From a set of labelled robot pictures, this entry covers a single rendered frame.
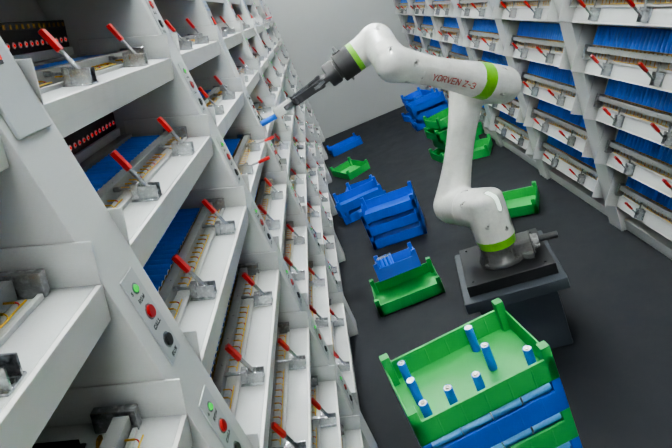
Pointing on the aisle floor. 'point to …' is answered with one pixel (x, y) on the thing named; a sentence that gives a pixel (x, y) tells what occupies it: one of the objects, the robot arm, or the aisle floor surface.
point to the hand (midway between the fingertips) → (284, 107)
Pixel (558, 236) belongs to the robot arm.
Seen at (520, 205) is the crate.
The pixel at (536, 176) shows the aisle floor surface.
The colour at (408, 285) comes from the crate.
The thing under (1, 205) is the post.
